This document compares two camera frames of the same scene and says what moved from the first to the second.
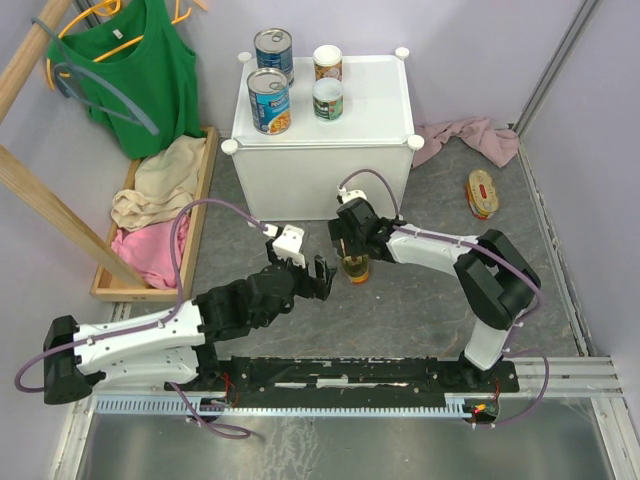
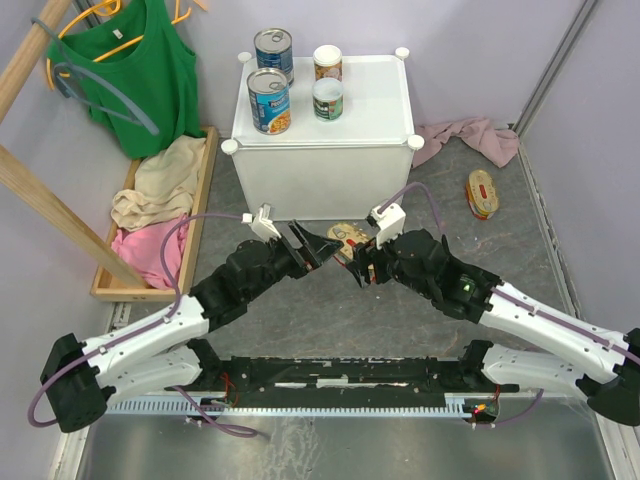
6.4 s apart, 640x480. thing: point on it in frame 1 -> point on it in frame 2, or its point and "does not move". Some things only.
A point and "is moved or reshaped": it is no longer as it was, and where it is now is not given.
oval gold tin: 356,268 is moved or reshaped
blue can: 274,49 does not move
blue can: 270,101 does not move
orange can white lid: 328,62 does not move
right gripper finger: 342,247 -> 358,265
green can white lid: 327,98 does not move
